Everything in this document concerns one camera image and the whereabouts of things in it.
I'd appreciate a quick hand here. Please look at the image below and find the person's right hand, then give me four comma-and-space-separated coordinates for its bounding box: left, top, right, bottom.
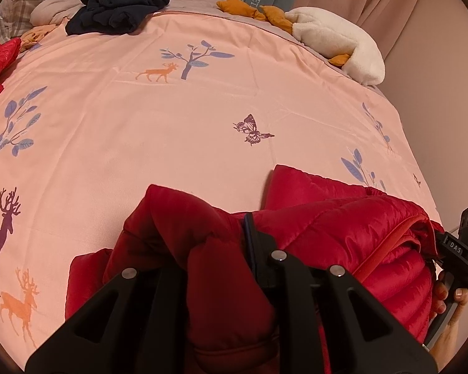
431, 278, 468, 320

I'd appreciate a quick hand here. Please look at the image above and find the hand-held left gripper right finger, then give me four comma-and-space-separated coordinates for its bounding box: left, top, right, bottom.
242, 212, 439, 374

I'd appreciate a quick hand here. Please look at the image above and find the pink deer print duvet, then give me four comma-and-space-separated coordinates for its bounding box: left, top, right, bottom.
0, 8, 439, 359

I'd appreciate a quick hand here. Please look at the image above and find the person's right forearm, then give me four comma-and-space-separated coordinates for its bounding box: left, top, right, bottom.
429, 304, 468, 361

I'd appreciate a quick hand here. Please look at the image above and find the navy blue garment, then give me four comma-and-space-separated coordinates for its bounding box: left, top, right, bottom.
65, 0, 172, 36

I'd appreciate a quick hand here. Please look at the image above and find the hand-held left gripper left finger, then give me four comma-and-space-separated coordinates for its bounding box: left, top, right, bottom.
25, 267, 192, 374

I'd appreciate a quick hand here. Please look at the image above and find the white goose plush toy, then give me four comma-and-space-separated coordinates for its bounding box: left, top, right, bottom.
216, 0, 387, 86

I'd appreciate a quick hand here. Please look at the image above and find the red puffer jacket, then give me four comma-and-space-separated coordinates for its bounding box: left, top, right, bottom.
64, 165, 445, 374

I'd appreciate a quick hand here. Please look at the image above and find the small orange plush doll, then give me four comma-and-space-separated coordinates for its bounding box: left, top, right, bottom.
19, 24, 59, 53

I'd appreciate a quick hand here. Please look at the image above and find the grey cloth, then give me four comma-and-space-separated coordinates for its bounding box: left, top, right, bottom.
30, 0, 90, 26

